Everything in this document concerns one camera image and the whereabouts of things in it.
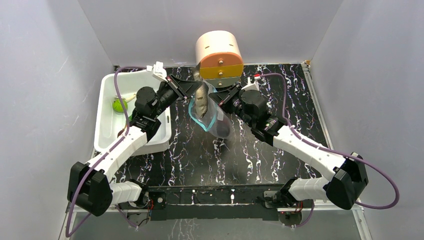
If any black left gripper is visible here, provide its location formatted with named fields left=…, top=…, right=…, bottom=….
left=152, top=75, right=203, bottom=119

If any grey toy fish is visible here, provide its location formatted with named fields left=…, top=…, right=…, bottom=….
left=191, top=66, right=209, bottom=118

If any clear zip top bag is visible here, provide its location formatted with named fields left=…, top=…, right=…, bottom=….
left=188, top=83, right=231, bottom=138

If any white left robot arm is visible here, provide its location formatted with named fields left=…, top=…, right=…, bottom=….
left=67, top=75, right=203, bottom=217

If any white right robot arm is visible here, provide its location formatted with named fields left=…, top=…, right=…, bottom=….
left=209, top=84, right=369, bottom=210

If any round orange drawer cabinet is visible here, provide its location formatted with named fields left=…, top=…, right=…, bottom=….
left=195, top=30, right=244, bottom=89

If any green toy apple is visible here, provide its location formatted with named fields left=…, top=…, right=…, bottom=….
left=112, top=98, right=128, bottom=113

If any white plastic bin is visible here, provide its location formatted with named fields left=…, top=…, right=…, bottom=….
left=94, top=71, right=172, bottom=157

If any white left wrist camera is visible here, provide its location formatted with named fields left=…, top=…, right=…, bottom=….
left=146, top=61, right=168, bottom=82

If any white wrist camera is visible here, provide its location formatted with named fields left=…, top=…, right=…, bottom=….
left=241, top=74, right=261, bottom=91
left=146, top=61, right=168, bottom=82

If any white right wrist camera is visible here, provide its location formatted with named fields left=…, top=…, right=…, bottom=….
left=241, top=74, right=261, bottom=91

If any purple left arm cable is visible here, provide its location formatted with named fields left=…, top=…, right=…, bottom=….
left=65, top=66, right=157, bottom=238

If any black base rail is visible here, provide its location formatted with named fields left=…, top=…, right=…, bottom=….
left=117, top=184, right=316, bottom=229

